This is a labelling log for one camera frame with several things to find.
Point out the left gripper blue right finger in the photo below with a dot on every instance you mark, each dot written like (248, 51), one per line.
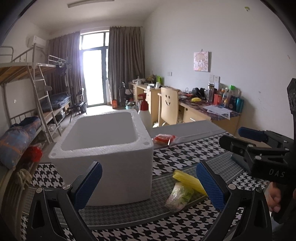
(255, 222)

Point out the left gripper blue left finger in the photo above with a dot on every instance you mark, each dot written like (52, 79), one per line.
(43, 222)

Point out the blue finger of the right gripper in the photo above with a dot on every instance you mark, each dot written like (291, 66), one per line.
(255, 135)
(233, 144)

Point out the yellow foam fruit net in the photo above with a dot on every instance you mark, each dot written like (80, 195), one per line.
(190, 181)

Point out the person's right hand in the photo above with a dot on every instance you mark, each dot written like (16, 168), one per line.
(273, 197)

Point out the papers on desk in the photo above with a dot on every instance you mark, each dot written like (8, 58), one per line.
(218, 110)

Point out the teal bottle on desk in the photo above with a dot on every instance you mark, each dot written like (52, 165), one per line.
(239, 105)

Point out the wooden desk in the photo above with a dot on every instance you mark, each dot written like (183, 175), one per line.
(188, 111)

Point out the houndstooth table cloth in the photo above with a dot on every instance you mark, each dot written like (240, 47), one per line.
(150, 219)

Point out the yellow object on desk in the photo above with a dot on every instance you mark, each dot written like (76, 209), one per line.
(196, 99)

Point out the red snack packet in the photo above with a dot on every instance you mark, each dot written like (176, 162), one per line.
(164, 139)

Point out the red plastic bag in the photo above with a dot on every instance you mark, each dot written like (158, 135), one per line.
(33, 154)

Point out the wooden smiley chair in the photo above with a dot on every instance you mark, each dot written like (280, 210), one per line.
(168, 106)

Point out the white red spray bottle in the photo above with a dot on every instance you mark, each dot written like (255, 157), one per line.
(143, 112)

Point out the blue plaid bedding bundle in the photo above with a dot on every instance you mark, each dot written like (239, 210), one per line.
(17, 139)

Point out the white styrofoam box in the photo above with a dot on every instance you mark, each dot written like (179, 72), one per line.
(119, 141)

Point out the metal bunk bed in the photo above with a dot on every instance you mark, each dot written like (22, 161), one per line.
(26, 93)

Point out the black folding chair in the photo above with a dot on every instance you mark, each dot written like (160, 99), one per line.
(78, 106)

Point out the right brown curtain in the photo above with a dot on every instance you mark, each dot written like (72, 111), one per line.
(125, 57)

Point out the brown curtain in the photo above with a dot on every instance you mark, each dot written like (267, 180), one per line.
(125, 57)
(65, 53)

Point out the left brown curtain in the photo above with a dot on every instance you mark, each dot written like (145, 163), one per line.
(65, 53)

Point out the glass balcony door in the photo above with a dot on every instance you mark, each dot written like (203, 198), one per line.
(94, 54)

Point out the white air conditioner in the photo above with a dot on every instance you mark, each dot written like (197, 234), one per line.
(37, 41)

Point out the cartoon wall picture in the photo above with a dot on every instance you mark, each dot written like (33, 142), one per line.
(201, 61)

